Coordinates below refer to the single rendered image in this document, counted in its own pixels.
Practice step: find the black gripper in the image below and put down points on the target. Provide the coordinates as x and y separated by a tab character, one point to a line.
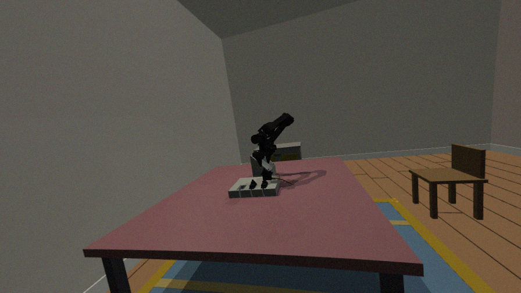
259	155

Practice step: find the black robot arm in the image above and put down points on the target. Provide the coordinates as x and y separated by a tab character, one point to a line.
268	131

